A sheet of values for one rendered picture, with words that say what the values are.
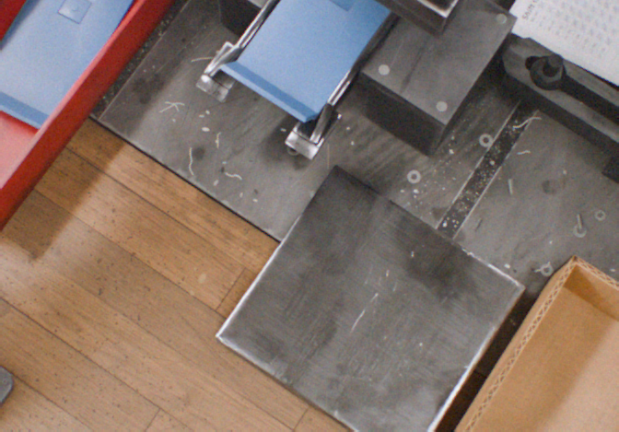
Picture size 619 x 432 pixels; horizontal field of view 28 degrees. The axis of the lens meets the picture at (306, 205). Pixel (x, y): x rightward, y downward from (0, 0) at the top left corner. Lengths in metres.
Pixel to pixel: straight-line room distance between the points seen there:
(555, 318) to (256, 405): 0.23
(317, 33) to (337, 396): 0.26
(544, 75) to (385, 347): 0.23
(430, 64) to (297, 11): 0.10
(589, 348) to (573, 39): 0.23
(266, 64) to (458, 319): 0.23
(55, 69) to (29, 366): 0.23
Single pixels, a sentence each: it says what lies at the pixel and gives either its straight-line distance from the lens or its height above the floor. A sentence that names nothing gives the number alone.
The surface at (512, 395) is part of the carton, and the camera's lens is 0.93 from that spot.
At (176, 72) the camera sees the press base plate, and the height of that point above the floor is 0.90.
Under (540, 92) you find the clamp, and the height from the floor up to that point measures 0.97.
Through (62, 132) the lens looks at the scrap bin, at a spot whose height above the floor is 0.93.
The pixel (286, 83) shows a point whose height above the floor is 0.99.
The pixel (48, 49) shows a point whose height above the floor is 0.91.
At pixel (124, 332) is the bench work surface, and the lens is 0.93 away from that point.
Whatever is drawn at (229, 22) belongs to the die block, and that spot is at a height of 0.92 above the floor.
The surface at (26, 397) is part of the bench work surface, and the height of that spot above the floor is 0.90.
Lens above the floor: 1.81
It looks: 75 degrees down
